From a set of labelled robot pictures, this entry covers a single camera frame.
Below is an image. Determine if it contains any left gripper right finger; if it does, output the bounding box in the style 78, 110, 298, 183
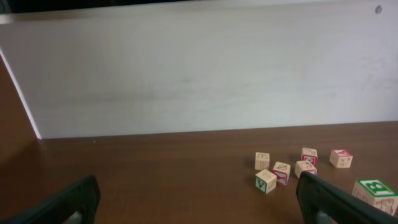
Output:
296, 172, 397, 224

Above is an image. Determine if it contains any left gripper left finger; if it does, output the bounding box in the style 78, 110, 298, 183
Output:
1, 175, 101, 224

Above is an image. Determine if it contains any wooden block red Y side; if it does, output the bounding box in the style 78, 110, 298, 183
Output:
352, 179, 397, 216

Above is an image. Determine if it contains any wooden block red bottom centre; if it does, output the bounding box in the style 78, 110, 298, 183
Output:
295, 161, 317, 178

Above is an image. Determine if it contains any wooden block red letter A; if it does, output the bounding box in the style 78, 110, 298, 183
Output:
330, 149, 353, 168

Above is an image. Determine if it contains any wooden block red upper centre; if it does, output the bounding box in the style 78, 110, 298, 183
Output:
301, 147, 318, 167

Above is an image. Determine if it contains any wooden block red side tilted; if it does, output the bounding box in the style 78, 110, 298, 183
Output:
272, 161, 290, 185

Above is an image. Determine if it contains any wooden block green V side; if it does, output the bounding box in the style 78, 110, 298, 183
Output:
255, 169, 277, 194

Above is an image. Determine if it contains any plain wooden block far left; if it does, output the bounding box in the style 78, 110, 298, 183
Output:
254, 152, 270, 170

